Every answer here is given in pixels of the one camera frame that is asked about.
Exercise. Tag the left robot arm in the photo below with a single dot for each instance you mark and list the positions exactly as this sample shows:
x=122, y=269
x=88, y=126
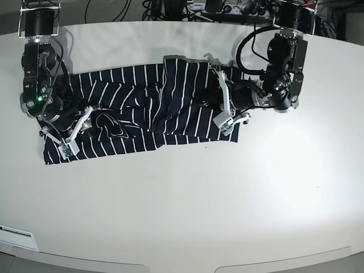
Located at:
x=278, y=86

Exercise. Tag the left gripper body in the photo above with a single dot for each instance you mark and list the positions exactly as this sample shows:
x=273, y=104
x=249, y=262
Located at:
x=244, y=96

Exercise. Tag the black cable bundle background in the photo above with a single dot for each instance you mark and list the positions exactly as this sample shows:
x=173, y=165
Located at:
x=154, y=10

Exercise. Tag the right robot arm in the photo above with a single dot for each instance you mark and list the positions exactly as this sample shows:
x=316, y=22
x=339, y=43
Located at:
x=46, y=95

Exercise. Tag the navy white striped T-shirt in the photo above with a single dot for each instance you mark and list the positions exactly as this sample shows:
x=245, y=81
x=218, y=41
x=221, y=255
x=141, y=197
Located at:
x=143, y=107

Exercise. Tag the black equipment stand background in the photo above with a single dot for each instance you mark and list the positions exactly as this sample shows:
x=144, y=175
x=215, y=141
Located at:
x=173, y=9

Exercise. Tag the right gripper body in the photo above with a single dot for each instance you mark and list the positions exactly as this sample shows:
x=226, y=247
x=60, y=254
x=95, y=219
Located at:
x=61, y=120

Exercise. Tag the white label sticker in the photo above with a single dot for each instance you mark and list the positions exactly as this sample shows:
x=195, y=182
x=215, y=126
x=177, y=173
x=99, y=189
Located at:
x=18, y=238

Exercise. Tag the white power strip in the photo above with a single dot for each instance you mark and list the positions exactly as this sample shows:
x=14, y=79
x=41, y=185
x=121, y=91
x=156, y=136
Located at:
x=249, y=8

